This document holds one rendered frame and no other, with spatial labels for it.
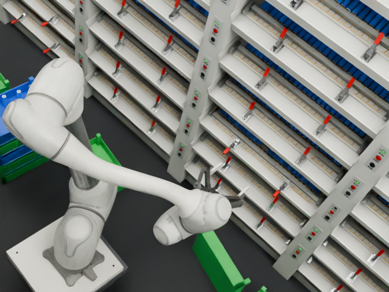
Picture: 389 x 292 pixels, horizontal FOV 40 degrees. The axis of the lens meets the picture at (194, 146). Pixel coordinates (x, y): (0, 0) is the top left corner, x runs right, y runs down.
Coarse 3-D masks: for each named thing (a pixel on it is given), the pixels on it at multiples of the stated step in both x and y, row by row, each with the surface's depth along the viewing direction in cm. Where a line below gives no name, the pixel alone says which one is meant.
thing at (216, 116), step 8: (224, 120) 225; (232, 128) 224; (240, 136) 222; (248, 144) 221; (256, 152) 221; (264, 152) 219; (272, 160) 218; (280, 168) 217; (288, 176) 216; (296, 184) 214; (304, 192) 214
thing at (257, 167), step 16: (208, 112) 227; (208, 128) 227; (224, 128) 227; (224, 144) 226; (240, 144) 224; (256, 160) 221; (272, 176) 219; (288, 192) 216; (320, 192) 215; (304, 208) 214
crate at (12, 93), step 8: (32, 80) 241; (16, 88) 240; (24, 88) 244; (0, 96) 237; (8, 96) 241; (16, 96) 243; (24, 96) 244; (0, 104) 239; (0, 112) 237; (0, 120) 235; (0, 128) 233; (0, 136) 224; (8, 136) 228
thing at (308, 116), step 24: (240, 48) 196; (240, 72) 195; (264, 72) 194; (264, 96) 192; (288, 96) 191; (312, 96) 188; (288, 120) 191; (312, 120) 187; (336, 120) 184; (336, 144) 184; (360, 144) 182
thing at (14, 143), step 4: (12, 140) 240; (16, 140) 234; (4, 144) 238; (8, 144) 232; (12, 144) 234; (16, 144) 237; (20, 144) 239; (0, 148) 231; (4, 148) 233; (8, 148) 235; (12, 148) 237; (0, 152) 233; (4, 152) 235
